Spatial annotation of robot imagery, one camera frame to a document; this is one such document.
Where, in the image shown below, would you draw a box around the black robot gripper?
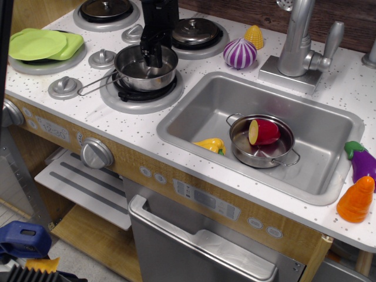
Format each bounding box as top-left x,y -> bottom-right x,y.
140,0 -> 179,68

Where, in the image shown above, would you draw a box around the steel saucepan with wire handle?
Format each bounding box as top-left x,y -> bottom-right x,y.
77,43 -> 179,96

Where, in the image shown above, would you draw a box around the grey stove knob rear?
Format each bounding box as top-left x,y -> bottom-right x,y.
121,24 -> 143,44

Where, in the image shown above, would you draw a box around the grey stove knob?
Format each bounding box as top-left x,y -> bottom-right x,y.
48,76 -> 82,100
121,24 -> 143,44
88,49 -> 116,69

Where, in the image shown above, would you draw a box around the grey stove knob upper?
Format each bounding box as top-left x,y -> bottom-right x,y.
88,49 -> 116,69

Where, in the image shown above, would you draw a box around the grey stove knob lower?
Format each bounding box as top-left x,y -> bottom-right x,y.
48,76 -> 82,100

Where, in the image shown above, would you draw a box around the black coil front burner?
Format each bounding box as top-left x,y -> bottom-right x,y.
110,72 -> 177,102

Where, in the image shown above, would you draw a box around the steel lid on right burner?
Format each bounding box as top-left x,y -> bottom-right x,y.
172,18 -> 223,50

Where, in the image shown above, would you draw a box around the steel lid on burner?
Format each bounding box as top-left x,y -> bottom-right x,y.
79,0 -> 133,23
172,18 -> 223,50

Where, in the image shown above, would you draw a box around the grey sink basin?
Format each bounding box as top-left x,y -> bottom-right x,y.
157,72 -> 365,206

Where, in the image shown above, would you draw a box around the steel lid on rear burner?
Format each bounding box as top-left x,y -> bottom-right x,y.
79,0 -> 133,23

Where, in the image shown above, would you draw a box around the green plastic tray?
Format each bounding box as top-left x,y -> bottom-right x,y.
48,31 -> 84,61

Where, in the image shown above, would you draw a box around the purple white toy onion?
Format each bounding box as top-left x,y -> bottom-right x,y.
223,38 -> 257,69

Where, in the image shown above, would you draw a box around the yellow toy corn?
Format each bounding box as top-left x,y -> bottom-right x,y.
244,25 -> 264,50

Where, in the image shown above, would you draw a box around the yellow toy bell pepper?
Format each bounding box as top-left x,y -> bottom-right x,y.
193,137 -> 226,155

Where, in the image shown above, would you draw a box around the silver oven dial centre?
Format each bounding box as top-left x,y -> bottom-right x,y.
80,137 -> 114,169

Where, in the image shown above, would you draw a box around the silver oven dial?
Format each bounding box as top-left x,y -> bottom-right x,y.
80,137 -> 114,169
2,99 -> 25,127

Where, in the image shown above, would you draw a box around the round green plastic plate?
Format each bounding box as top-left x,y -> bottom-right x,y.
8,30 -> 67,61

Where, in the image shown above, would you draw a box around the red toy apple half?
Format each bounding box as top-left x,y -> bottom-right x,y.
249,119 -> 281,145

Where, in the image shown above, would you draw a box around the white oven shelf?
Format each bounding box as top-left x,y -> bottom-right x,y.
35,149 -> 131,230

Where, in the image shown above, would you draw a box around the silver toy faucet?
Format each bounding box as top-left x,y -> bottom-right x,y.
258,1 -> 345,95

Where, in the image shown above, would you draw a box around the silver oven dial left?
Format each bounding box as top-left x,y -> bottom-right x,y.
2,99 -> 25,127

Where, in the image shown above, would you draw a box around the silver dishwasher door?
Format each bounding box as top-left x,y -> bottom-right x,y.
128,191 -> 306,281

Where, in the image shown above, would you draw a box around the blue clamp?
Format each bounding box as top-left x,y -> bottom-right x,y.
1,221 -> 52,264

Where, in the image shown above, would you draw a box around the purple toy eggplant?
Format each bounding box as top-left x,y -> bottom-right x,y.
344,141 -> 375,183

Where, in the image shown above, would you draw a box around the orange toy carrot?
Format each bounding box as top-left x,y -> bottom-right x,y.
337,176 -> 375,223

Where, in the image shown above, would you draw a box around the steel pot with two handles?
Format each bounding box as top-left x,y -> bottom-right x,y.
226,113 -> 301,169

